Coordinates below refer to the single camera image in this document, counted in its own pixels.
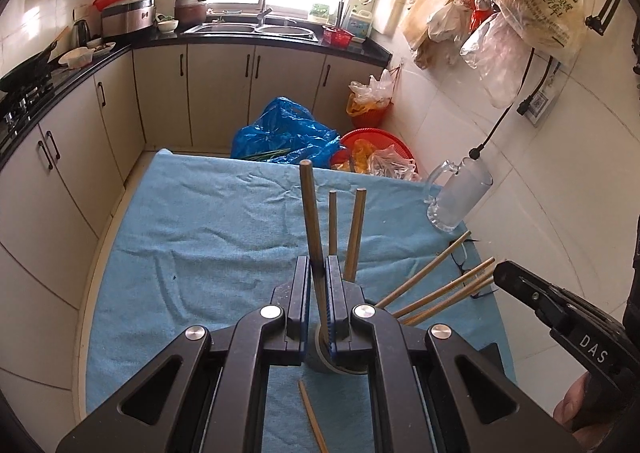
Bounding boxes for green scallions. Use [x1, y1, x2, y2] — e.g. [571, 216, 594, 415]
[244, 148, 292, 161]

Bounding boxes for dark plastic utensil holder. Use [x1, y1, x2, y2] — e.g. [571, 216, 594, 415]
[302, 323, 371, 376]

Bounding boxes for black wall bracket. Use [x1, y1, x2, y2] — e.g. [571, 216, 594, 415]
[585, 0, 626, 36]

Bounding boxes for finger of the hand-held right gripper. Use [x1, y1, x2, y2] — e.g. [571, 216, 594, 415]
[494, 260, 572, 332]

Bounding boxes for brown cooking pot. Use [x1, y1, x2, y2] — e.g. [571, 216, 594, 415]
[174, 0, 211, 31]

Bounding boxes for white bowl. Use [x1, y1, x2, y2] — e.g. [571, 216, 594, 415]
[58, 47, 93, 68]

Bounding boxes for white detergent bottle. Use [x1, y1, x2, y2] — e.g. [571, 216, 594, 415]
[345, 5, 373, 41]

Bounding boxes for black countertop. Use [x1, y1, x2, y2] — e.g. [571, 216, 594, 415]
[0, 20, 393, 168]

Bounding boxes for blue towel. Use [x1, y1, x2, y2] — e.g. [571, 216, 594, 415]
[85, 149, 518, 453]

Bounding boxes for black wok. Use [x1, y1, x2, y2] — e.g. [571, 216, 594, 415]
[0, 40, 58, 94]

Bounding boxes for person's right hand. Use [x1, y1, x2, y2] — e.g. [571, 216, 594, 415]
[552, 373, 592, 430]

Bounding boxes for wall socket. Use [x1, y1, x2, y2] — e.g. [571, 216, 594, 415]
[520, 88, 553, 126]

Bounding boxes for white plastic bin liner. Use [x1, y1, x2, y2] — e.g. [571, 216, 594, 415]
[346, 69, 396, 114]

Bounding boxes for clear hanging plastic bag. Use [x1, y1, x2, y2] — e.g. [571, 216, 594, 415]
[460, 13, 531, 108]

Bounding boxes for black power cable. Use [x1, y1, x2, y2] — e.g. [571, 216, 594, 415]
[467, 48, 556, 158]

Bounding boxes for small red basket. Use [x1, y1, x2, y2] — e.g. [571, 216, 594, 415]
[322, 25, 353, 48]

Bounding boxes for beige lower cabinets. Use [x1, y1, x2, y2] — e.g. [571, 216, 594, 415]
[0, 43, 388, 426]

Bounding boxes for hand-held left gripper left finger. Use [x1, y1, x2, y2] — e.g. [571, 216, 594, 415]
[55, 256, 314, 453]

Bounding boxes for beige hanging plastic bag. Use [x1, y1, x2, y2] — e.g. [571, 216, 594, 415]
[401, 0, 481, 71]

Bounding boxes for red plastic basket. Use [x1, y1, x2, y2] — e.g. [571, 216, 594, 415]
[330, 129, 418, 182]

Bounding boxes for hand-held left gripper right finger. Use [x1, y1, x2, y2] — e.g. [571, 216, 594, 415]
[325, 256, 582, 453]

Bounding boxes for steel kettle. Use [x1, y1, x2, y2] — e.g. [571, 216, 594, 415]
[70, 19, 93, 46]

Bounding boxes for wooden chopstick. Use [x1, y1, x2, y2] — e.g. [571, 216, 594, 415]
[299, 159, 332, 351]
[412, 280, 496, 328]
[297, 379, 330, 453]
[342, 188, 367, 282]
[392, 257, 496, 320]
[374, 230, 472, 309]
[401, 269, 496, 325]

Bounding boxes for red trash bin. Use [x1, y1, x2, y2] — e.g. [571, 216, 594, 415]
[350, 100, 391, 130]

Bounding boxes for steel sink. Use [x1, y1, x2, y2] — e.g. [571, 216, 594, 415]
[187, 20, 318, 41]

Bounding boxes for blue plastic bag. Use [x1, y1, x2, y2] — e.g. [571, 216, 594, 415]
[231, 96, 346, 168]

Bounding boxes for black eyeglasses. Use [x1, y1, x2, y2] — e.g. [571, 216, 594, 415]
[450, 235, 496, 301]

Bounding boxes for gas stove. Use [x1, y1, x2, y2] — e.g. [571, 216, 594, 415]
[0, 80, 56, 134]

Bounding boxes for clear glass mug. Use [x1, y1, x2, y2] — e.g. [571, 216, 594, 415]
[424, 156, 495, 234]

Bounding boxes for steel rice cooker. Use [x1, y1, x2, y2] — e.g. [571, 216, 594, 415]
[100, 0, 157, 36]

